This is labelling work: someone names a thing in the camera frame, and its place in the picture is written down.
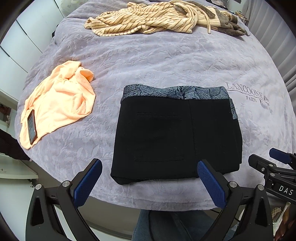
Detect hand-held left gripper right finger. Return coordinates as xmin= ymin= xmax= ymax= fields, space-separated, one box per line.
xmin=196 ymin=159 xmax=274 ymax=241

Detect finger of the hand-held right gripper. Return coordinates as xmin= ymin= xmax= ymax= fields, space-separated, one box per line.
xmin=269 ymin=148 xmax=296 ymax=164
xmin=248 ymin=154 xmax=296 ymax=178

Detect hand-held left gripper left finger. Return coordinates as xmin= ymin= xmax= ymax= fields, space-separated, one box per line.
xmin=25 ymin=158 xmax=103 ymax=241

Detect black pants with patterned waistband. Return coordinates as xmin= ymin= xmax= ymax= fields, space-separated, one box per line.
xmin=110 ymin=84 xmax=243 ymax=185

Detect checkered beige bag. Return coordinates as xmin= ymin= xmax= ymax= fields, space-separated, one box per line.
xmin=272 ymin=205 xmax=284 ymax=223

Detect white shelf unit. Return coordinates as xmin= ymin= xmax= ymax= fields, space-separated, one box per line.
xmin=0 ymin=89 xmax=40 ymax=186

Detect smartphone with orange case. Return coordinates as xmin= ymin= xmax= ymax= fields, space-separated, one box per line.
xmin=27 ymin=109 xmax=38 ymax=144

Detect orange towel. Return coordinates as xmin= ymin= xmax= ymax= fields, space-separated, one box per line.
xmin=19 ymin=60 xmax=96 ymax=150

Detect pale curtain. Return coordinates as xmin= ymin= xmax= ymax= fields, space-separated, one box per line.
xmin=245 ymin=0 xmax=296 ymax=93

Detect purple plush blanket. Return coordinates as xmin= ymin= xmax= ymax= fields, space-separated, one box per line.
xmin=14 ymin=0 xmax=292 ymax=211

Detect brown garment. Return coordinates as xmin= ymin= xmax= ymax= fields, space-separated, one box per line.
xmin=171 ymin=0 xmax=250 ymax=37

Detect white wardrobe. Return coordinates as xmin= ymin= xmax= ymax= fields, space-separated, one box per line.
xmin=0 ymin=0 xmax=66 ymax=79

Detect striped beige garment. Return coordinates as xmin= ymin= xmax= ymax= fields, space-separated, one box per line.
xmin=84 ymin=0 xmax=222 ymax=37

